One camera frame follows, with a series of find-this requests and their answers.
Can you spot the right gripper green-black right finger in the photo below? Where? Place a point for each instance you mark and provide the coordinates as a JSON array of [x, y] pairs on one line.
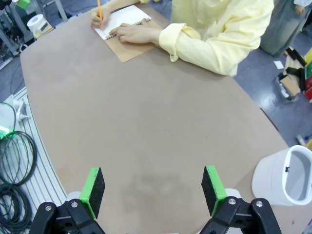
[[214, 190]]

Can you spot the green-black finger of the left gripper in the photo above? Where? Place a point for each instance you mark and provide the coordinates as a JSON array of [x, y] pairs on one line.
[[24, 3]]

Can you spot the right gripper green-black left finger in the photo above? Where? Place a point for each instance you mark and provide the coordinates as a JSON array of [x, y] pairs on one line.
[[93, 192]]

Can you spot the yellow pencil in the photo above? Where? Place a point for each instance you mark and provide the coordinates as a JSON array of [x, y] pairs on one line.
[[99, 9]]

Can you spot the spiral notebook brown cover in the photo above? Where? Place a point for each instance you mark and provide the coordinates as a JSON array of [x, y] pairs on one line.
[[129, 14]]

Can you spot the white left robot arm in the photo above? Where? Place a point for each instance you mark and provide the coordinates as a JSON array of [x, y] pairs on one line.
[[6, 117]]

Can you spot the person's left forearm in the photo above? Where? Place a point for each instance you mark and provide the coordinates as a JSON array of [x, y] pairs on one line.
[[195, 48]]

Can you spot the person's right forearm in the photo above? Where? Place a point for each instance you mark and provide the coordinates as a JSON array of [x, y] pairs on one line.
[[122, 5]]

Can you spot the person's right hand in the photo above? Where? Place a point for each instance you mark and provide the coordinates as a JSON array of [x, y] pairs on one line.
[[101, 17]]

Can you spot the person's left hand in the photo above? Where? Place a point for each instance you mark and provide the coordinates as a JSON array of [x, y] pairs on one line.
[[136, 34]]

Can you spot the white tape roll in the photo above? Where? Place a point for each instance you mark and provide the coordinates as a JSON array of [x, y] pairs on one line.
[[35, 22]]

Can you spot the small white timer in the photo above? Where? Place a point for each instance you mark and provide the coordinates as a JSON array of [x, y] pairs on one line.
[[44, 26]]

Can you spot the white table with metal legs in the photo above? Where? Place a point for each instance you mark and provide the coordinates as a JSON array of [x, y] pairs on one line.
[[59, 9]]

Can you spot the small wooden board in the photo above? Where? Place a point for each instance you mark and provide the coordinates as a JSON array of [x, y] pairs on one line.
[[46, 33]]

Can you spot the grey slotted mounting plate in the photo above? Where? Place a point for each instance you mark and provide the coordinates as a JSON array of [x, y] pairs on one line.
[[44, 175]]

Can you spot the white round trash bin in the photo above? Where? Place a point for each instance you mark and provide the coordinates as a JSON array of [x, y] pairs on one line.
[[268, 178]]

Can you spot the open cardboard box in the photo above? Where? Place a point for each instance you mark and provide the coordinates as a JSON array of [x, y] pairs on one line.
[[291, 85]]

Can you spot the small white card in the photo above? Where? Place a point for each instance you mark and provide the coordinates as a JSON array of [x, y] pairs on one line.
[[278, 64]]

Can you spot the person in yellow shirt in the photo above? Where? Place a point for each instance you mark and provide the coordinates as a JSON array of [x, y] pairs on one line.
[[219, 24]]

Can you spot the person in grey trousers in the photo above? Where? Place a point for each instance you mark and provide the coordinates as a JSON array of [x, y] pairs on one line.
[[282, 24]]

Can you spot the aluminium frame rack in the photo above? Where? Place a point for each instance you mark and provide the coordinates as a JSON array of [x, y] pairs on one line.
[[12, 29]]

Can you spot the white bracket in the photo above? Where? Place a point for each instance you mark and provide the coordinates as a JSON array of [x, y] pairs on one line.
[[19, 107]]

